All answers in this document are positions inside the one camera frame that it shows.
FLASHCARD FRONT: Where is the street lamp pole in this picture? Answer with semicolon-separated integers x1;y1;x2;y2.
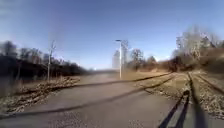
115;39;123;80

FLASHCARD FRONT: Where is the cluster of trees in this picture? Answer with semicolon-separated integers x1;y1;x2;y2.
129;48;158;72

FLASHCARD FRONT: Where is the dry grass strip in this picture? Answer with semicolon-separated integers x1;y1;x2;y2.
121;69;171;81

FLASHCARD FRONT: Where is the grey asphalt road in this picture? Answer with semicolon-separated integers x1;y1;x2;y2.
0;72;224;128

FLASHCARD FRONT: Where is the thin bare tree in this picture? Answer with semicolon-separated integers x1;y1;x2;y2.
46;40;57;83

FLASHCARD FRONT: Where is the group of bare trees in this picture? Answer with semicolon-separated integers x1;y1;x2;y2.
168;28;224;72

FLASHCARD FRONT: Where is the row of dark trees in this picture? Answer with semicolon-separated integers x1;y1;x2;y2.
0;40;89;81

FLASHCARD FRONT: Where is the pale dry grass verge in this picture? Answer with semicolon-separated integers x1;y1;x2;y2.
0;77;51;98

